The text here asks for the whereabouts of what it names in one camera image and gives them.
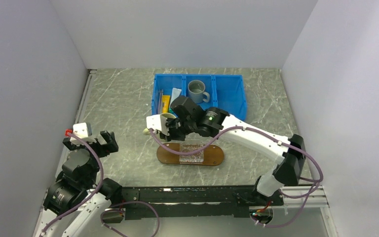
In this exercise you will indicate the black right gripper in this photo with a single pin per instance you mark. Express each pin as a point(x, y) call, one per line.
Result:
point(171, 136)

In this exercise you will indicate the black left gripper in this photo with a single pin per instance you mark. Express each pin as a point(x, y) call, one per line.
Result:
point(105, 149)

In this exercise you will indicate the light green ceramic mug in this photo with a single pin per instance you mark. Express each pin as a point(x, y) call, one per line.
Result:
point(167, 115)

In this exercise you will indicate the brown oval wooden tray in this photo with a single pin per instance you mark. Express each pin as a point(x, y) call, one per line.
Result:
point(213, 155)

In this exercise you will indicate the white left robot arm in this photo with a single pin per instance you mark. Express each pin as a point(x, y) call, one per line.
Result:
point(80, 190)

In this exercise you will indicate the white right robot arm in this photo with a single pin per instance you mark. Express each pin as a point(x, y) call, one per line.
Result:
point(282, 150)

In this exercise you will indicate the white toothpaste tube green cap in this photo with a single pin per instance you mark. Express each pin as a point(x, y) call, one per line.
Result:
point(176, 92)

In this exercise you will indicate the grey toothbrush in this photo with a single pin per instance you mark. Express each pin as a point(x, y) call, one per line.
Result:
point(159, 107)

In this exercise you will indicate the yellow orange tube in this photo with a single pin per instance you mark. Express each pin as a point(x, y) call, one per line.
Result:
point(165, 102)

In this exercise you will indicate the grey ceramic mug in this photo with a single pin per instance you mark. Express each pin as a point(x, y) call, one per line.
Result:
point(197, 92)

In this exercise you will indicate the blue middle storage bin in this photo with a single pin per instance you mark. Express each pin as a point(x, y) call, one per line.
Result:
point(207, 80)

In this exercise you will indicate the blue storage bin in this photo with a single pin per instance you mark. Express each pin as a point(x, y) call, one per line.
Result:
point(207, 80)
point(164, 84)
point(230, 95)

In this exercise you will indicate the blue left storage bin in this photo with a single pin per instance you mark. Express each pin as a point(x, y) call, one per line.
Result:
point(164, 84)

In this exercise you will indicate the blue right storage bin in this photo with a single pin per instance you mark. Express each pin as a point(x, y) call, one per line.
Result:
point(230, 95)

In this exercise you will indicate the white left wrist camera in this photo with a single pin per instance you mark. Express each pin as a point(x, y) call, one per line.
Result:
point(82, 130)

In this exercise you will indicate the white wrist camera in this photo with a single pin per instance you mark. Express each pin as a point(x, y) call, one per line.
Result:
point(82, 130)
point(158, 123)

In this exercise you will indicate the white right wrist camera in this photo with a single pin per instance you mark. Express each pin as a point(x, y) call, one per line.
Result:
point(158, 123)

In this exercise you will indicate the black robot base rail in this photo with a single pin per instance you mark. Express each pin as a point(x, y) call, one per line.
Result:
point(192, 201)

